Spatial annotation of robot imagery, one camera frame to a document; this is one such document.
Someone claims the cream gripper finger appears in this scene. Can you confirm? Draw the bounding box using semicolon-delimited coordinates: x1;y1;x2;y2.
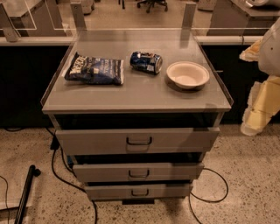
239;39;262;62
241;76;280;136

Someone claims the grey top drawer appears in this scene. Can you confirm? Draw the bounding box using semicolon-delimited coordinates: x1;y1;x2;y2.
56;128;220;155

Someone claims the grey drawer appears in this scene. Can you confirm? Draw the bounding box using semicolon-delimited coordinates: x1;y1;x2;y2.
85;183;193;200
73;163;204;182
56;128;220;155

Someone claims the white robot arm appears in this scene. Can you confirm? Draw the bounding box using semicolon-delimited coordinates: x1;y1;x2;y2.
240;19;280;136

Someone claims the grey middle drawer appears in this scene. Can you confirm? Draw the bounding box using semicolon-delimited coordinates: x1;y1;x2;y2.
73;163;204;182

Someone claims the grey drawer cabinet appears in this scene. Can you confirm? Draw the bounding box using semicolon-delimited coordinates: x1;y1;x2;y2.
39;28;235;206

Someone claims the grey bottom drawer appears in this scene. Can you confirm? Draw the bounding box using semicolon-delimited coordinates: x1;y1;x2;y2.
85;183;193;200

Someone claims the grey background desk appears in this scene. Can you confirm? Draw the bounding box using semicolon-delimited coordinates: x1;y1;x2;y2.
207;0;280;36

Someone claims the white paper bowl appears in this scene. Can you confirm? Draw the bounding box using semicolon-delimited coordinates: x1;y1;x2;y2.
166;61;210;89

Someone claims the blue soda can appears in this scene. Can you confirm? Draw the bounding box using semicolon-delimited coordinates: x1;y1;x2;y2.
129;52;163;74

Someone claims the black office chair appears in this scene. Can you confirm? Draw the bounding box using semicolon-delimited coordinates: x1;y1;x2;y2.
136;0;168;13

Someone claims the blue chip bag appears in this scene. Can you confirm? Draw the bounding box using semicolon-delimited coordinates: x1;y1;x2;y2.
65;53;124;86

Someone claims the clear acrylic barrier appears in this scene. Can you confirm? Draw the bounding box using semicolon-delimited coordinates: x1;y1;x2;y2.
0;0;280;43

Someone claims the black pole on floor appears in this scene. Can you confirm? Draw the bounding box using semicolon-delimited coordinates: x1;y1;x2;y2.
14;164;41;224

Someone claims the black cable on right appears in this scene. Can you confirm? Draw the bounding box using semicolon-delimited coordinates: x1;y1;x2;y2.
187;167;230;224

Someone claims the black cable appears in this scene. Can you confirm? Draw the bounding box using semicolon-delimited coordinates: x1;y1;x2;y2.
187;167;230;224
45;127;98;224

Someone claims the black cable on left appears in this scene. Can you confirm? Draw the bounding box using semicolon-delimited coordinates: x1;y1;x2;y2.
45;127;98;224

